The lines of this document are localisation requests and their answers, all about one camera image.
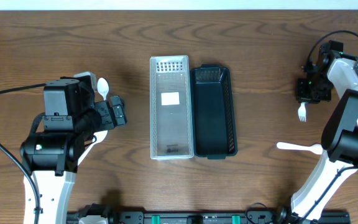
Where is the white plastic spoon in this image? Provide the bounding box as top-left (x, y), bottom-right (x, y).
top-left (97, 78), bottom-right (109, 101)
top-left (276, 142), bottom-right (323, 155)

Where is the dark green plastic basket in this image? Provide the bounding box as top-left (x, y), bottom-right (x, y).
top-left (190, 64), bottom-right (238, 159)

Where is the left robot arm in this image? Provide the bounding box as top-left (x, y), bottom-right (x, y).
top-left (21, 72), bottom-right (127, 223)

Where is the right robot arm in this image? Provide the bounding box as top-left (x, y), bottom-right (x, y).
top-left (287, 40), bottom-right (358, 223)

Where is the clear perforated plastic basket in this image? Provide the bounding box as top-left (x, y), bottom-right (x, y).
top-left (150, 55), bottom-right (194, 161)

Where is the white plastic fork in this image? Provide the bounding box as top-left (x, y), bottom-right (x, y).
top-left (298, 102), bottom-right (306, 122)

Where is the black mounting rail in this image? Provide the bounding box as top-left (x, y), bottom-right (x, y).
top-left (66, 203), bottom-right (351, 224)

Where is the white label sticker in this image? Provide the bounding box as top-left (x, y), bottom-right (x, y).
top-left (161, 92), bottom-right (180, 106)

